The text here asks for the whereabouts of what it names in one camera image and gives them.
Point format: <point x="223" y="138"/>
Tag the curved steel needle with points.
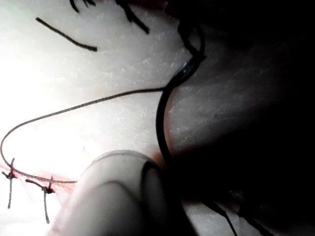
<point x="159" y="123"/>

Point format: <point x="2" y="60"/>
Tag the short black thread piece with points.
<point x="66" y="37"/>

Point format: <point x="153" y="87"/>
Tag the black stitching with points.
<point x="9" y="175"/>
<point x="137" y="22"/>

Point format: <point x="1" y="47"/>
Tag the tissue pad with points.
<point x="110" y="68"/>

